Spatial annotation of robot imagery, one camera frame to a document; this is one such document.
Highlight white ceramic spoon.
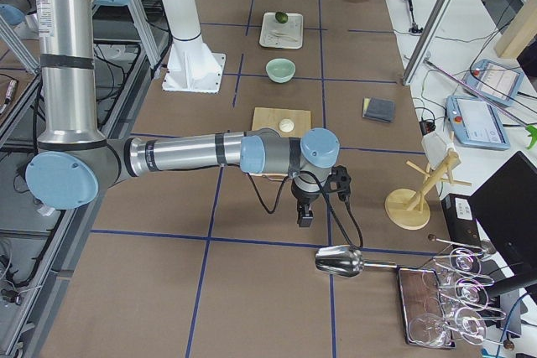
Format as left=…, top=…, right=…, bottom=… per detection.
left=268, top=31, right=298, bottom=42

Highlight aluminium frame post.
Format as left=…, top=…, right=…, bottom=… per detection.
left=402, top=0, right=452, bottom=86

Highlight near teach pendant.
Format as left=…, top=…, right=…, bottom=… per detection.
left=446, top=96, right=510, bottom=150

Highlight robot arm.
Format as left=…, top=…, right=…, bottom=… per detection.
left=25, top=0, right=340, bottom=226

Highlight cream bear tray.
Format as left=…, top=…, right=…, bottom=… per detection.
left=258, top=12, right=304, bottom=49

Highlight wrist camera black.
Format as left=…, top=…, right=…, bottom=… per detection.
left=328, top=165, right=352, bottom=204

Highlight wooden mug tree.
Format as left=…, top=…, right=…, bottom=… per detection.
left=384, top=148, right=472, bottom=231

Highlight green avocado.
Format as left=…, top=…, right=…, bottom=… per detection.
left=274, top=12, right=289, bottom=23

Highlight white steamed bun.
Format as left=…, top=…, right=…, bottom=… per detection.
left=279, top=118, right=295, bottom=132

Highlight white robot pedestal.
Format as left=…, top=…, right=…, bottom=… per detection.
left=162, top=0, right=226, bottom=94

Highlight grey yellow folded cloth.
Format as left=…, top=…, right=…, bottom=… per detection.
left=362, top=97, right=395, bottom=122

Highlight far teach pendant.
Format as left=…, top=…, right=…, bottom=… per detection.
left=463, top=59, right=524, bottom=106

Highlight black monitor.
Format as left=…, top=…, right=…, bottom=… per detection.
left=470, top=151, right=536, bottom=297

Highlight wine glass rack tray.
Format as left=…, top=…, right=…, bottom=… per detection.
left=397, top=234, right=507, bottom=350

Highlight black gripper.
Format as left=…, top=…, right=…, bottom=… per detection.
left=291, top=183, right=320, bottom=227

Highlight bamboo cutting board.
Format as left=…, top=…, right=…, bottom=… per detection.
left=239, top=106, right=312, bottom=178

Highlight teach pendant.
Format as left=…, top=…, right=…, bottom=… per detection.
left=446, top=96, right=510, bottom=150
left=463, top=59, right=524, bottom=106

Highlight mint green bowl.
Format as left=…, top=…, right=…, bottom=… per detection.
left=265, top=58, right=296, bottom=84

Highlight metal scoop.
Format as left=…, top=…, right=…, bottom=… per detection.
left=315, top=245, right=398, bottom=278

